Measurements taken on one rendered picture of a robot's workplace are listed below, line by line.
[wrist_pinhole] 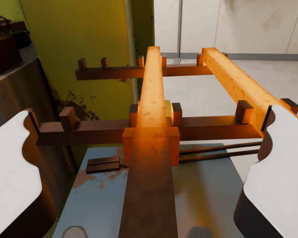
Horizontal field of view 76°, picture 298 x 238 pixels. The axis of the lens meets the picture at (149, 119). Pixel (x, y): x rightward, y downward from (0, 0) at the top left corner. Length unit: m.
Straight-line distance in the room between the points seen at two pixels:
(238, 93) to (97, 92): 0.46
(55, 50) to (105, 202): 0.42
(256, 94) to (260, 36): 3.80
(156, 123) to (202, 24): 3.73
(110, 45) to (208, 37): 3.41
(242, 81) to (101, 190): 0.37
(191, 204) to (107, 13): 0.49
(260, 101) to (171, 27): 3.71
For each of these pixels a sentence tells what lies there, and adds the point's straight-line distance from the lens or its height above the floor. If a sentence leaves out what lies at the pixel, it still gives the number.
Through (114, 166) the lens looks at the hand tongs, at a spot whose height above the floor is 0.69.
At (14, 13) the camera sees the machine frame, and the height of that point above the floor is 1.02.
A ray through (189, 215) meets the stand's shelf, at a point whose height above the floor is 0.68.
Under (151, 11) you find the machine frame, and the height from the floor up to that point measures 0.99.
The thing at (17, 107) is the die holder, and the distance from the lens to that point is 0.55.
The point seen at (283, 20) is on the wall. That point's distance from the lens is 4.09.
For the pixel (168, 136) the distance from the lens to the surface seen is 0.15.
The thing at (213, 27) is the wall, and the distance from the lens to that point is 3.89.
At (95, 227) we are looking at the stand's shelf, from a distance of 0.44.
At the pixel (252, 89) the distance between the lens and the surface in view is 0.26.
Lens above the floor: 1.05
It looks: 32 degrees down
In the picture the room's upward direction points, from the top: 3 degrees counter-clockwise
